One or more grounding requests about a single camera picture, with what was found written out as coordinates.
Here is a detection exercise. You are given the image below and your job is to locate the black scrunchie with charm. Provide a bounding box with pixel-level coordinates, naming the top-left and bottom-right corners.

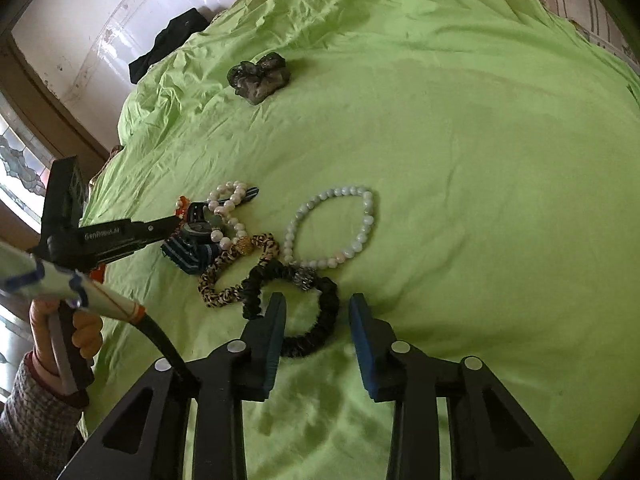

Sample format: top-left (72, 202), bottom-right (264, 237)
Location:
top-left (241, 260), bottom-right (341, 359)

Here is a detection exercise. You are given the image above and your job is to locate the grey knit sleeve forearm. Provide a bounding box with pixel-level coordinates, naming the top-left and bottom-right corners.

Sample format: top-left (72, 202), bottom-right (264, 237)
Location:
top-left (1, 351), bottom-right (88, 479)

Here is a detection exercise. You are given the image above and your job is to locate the person left hand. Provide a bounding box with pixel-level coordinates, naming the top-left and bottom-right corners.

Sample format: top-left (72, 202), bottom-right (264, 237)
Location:
top-left (29, 299), bottom-right (103, 377)

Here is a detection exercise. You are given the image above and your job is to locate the stained glass door window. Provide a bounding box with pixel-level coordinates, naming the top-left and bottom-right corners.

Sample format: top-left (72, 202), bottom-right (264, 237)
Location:
top-left (0, 94), bottom-right (54, 233)

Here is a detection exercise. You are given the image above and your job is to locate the dark grey green scrunchie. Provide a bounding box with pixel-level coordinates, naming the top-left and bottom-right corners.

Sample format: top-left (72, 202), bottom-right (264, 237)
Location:
top-left (227, 52), bottom-right (291, 105)

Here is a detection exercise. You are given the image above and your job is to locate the black clothing pile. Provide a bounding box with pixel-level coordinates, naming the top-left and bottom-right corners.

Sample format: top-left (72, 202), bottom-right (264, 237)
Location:
top-left (128, 8), bottom-right (209, 84)

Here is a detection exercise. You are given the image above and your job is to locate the green bed sheet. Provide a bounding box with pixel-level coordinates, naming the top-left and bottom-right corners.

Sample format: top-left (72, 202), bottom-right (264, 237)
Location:
top-left (86, 0), bottom-right (639, 479)

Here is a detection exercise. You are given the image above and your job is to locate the striped floral quilt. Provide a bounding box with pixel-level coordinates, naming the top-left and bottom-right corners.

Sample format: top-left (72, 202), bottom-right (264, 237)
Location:
top-left (539, 0), bottom-right (639, 73)

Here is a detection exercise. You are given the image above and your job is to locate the white pearl bracelet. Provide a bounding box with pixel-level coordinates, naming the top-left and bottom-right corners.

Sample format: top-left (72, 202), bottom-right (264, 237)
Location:
top-left (205, 180), bottom-right (250, 252)

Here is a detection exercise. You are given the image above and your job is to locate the leopard print hair tie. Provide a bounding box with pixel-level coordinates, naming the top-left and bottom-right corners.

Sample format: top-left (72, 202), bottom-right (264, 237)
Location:
top-left (196, 231), bottom-right (280, 309)

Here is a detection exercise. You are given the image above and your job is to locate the pale jade bead necklace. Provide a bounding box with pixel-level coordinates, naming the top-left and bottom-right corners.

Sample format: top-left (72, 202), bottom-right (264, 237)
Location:
top-left (282, 185), bottom-right (377, 270)

